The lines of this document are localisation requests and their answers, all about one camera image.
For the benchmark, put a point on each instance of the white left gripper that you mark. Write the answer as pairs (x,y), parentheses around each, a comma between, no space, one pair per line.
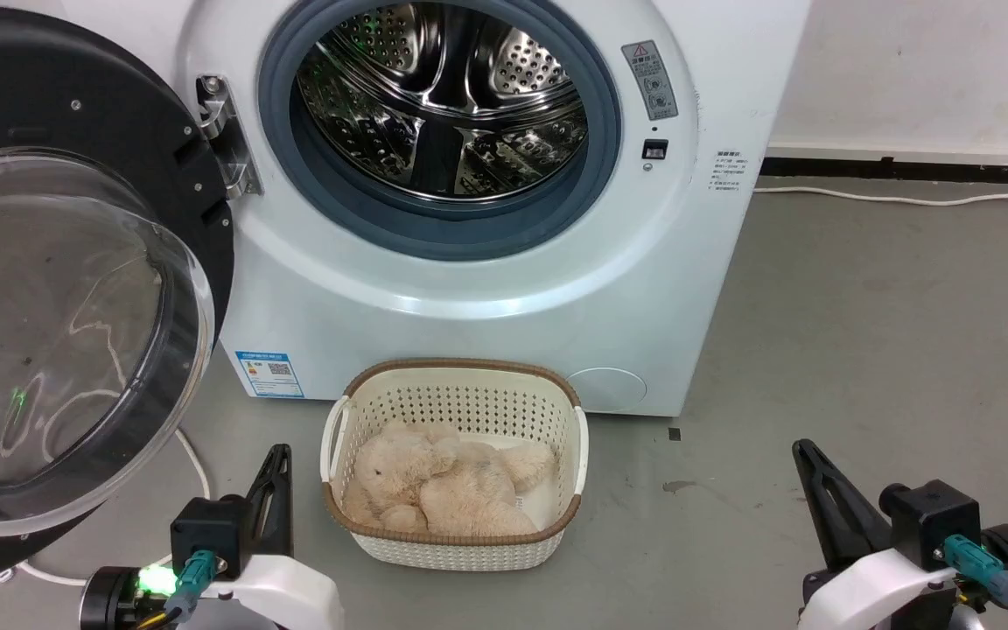
(290,595)

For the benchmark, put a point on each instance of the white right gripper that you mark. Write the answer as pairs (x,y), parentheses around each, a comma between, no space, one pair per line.
(871,595)

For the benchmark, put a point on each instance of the black round glass washer door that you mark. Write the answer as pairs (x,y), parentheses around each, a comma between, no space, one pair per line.
(119,87)

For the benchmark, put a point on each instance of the white front-load washing machine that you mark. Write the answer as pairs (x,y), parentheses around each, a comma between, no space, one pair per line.
(469,332)

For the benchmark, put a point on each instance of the metal door hinge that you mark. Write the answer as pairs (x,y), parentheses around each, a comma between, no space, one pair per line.
(228,140)

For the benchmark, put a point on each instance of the black door lock slot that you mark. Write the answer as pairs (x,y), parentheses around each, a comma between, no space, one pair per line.
(654,149)

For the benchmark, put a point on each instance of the blue energy label sticker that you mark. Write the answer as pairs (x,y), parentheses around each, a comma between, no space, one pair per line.
(269,374)

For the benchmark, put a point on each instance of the beige plush toy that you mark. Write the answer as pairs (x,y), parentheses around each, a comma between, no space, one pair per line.
(460,494)

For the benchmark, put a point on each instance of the cream perforated laundry basket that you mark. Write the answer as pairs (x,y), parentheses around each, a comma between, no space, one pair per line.
(460,553)

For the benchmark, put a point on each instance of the round drain filter cover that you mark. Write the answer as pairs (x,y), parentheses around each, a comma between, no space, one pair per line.
(607,389)

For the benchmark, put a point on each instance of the stainless steel washer drum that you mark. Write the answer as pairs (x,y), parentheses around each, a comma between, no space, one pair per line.
(443,87)

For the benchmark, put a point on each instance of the grey warning sticker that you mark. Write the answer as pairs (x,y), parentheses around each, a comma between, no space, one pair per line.
(650,79)

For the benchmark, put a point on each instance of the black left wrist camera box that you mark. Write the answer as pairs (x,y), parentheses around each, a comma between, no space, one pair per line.
(206,529)

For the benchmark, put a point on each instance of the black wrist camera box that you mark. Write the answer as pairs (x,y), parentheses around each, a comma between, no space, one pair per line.
(937,516)
(206,529)

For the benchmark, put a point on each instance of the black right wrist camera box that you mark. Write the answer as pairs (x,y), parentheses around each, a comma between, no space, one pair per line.
(937,516)

